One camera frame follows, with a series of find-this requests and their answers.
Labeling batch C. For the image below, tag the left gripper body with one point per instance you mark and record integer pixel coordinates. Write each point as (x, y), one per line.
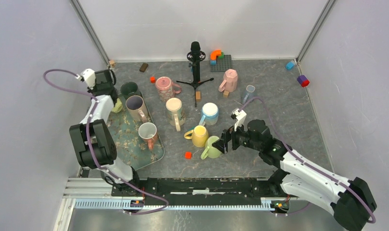
(95, 90)

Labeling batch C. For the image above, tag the brown block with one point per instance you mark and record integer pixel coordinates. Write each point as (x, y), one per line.
(143, 67)

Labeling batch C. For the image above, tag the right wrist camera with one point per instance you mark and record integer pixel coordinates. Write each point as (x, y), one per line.
(239, 115)

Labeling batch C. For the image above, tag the small grey-blue mug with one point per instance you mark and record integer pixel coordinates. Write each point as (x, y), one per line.
(248, 93)

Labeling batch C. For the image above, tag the floral green tray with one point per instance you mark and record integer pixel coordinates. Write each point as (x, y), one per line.
(131, 148)

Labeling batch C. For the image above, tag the tall seashell cream mug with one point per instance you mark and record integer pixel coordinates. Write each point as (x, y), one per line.
(175, 113)

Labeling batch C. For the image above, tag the yellow mug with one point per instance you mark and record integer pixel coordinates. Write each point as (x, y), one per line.
(198, 135)

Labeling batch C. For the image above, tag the purple red block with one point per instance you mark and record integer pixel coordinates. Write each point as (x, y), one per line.
(303, 81)

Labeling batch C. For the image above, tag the orange curved block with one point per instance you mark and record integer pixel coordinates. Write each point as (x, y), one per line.
(215, 54)

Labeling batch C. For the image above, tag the grey lego baseplate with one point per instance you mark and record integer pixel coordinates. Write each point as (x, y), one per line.
(222, 65)

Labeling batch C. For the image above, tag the dark green mug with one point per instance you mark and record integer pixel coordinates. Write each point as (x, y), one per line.
(130, 89)

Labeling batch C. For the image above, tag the salmon flower mug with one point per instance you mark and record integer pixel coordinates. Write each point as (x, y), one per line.
(148, 132)

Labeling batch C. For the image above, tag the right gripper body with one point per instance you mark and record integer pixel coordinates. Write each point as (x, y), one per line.
(240, 137)

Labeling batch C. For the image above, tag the red cube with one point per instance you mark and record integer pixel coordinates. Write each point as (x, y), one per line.
(188, 155)

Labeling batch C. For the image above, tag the iridescent pink mug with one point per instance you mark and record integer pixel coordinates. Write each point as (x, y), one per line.
(136, 107)

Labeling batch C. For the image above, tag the pink ghost pattern mug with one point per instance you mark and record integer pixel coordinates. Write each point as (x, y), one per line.
(166, 88)

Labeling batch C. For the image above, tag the black microphone on tripod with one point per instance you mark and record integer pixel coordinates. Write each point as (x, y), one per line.
(195, 56)

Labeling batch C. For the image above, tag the blue white mug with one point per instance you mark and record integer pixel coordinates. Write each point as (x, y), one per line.
(209, 114)

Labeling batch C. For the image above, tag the light green mug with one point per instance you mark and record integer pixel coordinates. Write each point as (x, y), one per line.
(210, 151)

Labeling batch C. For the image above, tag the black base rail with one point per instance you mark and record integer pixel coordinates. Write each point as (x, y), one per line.
(198, 192)

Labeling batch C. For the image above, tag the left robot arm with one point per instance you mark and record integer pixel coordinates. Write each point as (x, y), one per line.
(93, 144)

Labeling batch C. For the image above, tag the blue block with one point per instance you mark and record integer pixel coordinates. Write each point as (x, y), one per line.
(290, 65)

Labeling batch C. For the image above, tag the small tan wooden block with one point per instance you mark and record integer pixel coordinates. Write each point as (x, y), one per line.
(225, 94)

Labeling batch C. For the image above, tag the yellow-green octagonal mug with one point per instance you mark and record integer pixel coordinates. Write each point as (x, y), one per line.
(118, 107)

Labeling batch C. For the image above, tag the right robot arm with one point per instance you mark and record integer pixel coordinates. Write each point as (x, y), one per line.
(350, 202)

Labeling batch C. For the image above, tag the pink octagonal mug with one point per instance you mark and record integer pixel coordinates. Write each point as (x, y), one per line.
(230, 79)

